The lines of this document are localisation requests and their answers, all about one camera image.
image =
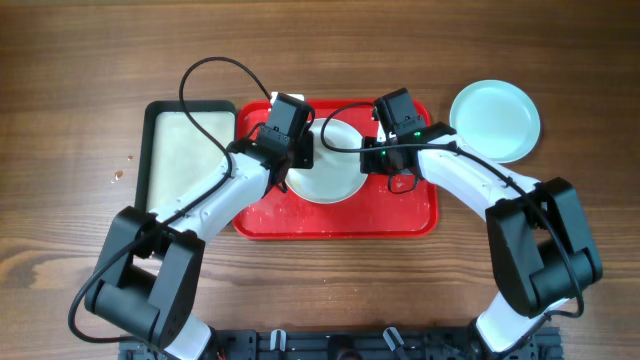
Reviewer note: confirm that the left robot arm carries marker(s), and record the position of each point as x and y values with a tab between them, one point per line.
146	278

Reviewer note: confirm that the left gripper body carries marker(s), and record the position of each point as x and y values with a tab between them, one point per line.
299	147

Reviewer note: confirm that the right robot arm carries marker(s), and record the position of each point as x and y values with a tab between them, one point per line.
542	251

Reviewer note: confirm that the white plate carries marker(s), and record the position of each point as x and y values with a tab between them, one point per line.
334	176

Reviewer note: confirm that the mint green plate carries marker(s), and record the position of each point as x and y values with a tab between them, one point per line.
497	119

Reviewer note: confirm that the black water basin tray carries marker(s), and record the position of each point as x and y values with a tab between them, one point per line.
178	150

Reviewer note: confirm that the red plastic tray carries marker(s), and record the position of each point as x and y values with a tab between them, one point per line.
411	210

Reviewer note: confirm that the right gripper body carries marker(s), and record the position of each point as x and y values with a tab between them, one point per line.
378	161

